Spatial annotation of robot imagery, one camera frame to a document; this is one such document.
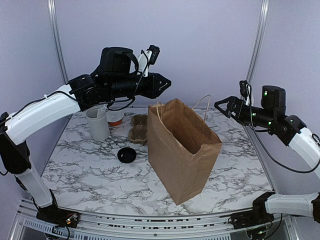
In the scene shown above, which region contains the aluminium frame post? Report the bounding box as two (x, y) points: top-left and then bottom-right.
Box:
(47, 0), (69, 84)
(246, 0), (270, 84)

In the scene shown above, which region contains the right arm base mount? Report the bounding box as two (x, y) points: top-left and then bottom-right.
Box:
(228, 192), (275, 230)

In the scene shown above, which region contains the white utensil holder cup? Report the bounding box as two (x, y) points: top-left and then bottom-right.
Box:
(85, 106), (110, 141)

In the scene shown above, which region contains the orange white bowl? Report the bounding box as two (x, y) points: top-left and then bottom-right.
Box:
(106, 110), (124, 127)

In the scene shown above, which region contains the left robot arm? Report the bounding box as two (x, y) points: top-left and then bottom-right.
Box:
(0, 45), (171, 223)

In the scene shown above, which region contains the left aluminium frame post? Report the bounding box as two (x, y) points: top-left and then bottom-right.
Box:
(47, 0), (69, 84)

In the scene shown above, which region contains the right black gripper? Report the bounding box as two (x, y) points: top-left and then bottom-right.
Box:
(214, 96), (276, 129)

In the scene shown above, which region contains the aluminium front rail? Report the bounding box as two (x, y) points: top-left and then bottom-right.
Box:
(9, 199), (302, 240)

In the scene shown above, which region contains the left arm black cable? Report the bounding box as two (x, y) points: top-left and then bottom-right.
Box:
(0, 49), (151, 176)

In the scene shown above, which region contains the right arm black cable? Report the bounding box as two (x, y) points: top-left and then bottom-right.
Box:
(244, 84), (320, 174)

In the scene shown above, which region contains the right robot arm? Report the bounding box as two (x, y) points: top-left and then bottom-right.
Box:
(214, 80), (320, 224)

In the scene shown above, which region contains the right aluminium frame post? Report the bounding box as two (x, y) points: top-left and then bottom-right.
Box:
(246, 0), (270, 84)

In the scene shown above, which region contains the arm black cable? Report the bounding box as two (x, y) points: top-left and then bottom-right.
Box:
(0, 49), (151, 176)
(244, 84), (320, 174)

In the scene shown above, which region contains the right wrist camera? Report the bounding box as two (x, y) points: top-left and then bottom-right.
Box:
(239, 80), (254, 106)

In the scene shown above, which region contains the brown paper bag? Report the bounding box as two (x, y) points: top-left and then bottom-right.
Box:
(147, 98), (223, 206)

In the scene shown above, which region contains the cardboard cup carrier tray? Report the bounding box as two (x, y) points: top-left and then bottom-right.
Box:
(128, 114), (148, 145)

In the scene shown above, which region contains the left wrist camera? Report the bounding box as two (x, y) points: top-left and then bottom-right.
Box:
(137, 45), (160, 77)

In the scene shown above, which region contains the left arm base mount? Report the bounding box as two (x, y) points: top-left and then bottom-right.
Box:
(33, 189), (80, 228)

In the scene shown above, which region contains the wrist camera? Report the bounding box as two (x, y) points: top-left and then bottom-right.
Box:
(239, 80), (254, 106)
(137, 45), (160, 77)

